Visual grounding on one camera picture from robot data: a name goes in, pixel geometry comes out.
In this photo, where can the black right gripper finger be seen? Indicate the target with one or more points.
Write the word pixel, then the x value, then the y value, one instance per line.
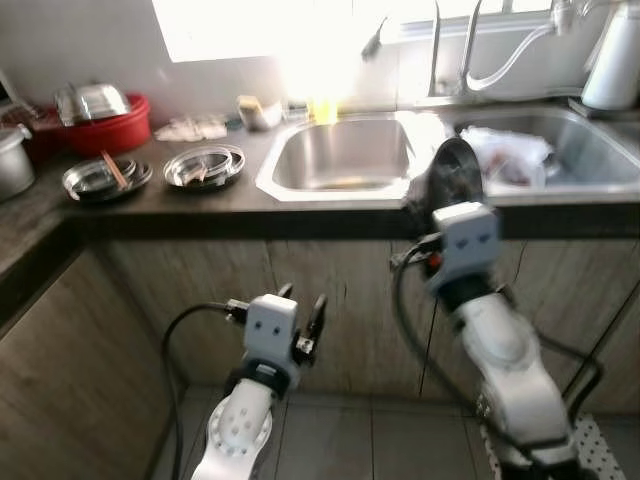
pixel 418 215

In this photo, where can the shallow steel bowl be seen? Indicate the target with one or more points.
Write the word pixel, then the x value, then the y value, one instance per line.
pixel 222 160
pixel 88 176
pixel 455 170

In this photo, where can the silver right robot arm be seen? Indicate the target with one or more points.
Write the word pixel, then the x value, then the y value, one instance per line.
pixel 510 370

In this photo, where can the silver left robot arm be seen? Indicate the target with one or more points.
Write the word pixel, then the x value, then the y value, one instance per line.
pixel 235 440

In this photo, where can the wood grain cabinet door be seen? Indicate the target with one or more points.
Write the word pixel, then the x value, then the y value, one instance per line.
pixel 350 300
pixel 200 280
pixel 70 380
pixel 560 290

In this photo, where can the steel double sink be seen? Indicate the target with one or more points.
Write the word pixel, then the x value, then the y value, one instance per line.
pixel 345 160

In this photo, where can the clear plastic bag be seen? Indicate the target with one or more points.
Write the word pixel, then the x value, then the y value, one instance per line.
pixel 505 155

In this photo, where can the steel plate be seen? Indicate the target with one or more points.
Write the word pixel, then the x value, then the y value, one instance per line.
pixel 235 172
pixel 142 188

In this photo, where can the yellow plastic cup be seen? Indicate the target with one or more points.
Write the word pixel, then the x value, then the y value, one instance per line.
pixel 325 112

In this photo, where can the small soap dish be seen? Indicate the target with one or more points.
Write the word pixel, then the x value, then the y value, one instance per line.
pixel 296 110

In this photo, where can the small white dish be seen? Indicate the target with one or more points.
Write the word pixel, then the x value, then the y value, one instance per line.
pixel 262 120

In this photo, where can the white rag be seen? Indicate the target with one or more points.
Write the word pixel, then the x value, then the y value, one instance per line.
pixel 190 128

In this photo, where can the brown sponge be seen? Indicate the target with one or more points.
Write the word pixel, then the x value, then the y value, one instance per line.
pixel 250 103

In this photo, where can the round red plastic basin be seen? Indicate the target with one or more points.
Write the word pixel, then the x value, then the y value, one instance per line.
pixel 110 135

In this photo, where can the white electric kettle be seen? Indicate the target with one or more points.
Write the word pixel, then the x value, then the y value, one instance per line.
pixel 612 55

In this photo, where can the white dotted floor mat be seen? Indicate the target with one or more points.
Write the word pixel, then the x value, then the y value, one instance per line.
pixel 595 450

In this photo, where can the bright window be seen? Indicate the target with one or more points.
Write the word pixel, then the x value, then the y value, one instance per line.
pixel 220 30

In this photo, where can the domed steel cover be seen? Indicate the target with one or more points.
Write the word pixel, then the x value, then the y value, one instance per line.
pixel 92 102

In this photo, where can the large steel basin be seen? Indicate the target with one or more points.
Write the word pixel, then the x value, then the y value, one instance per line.
pixel 15 165

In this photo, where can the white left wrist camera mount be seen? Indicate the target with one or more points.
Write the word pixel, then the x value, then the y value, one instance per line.
pixel 270 330

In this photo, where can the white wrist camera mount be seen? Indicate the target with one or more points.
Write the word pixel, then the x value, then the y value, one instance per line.
pixel 468 240
pixel 270 330

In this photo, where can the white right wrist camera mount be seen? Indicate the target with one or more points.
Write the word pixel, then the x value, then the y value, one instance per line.
pixel 468 240

